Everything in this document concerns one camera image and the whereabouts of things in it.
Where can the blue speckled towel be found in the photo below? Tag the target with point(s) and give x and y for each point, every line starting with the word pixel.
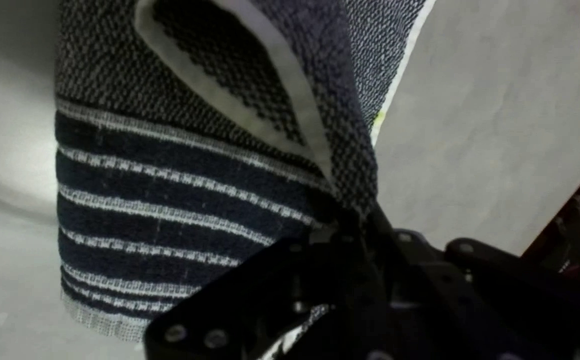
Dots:
pixel 193 134

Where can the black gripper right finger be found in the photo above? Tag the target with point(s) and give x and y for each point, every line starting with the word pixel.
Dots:
pixel 480 302

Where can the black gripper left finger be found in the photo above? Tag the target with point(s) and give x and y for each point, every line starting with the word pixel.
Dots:
pixel 243 312

